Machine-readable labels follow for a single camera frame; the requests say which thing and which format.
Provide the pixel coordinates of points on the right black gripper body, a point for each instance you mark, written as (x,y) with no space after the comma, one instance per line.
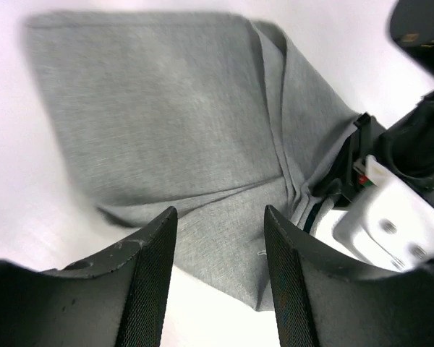
(406,149)

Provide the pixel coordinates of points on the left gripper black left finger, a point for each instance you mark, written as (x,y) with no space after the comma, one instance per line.
(115,297)

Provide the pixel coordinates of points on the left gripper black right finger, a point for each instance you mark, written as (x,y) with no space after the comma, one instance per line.
(325,298)

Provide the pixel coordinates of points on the grey cloth napkin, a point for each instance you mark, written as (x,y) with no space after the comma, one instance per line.
(211,113)

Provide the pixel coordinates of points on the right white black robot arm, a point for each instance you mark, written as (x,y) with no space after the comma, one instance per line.
(411,28)

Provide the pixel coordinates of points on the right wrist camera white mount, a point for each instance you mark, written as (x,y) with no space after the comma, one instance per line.
(388,225)

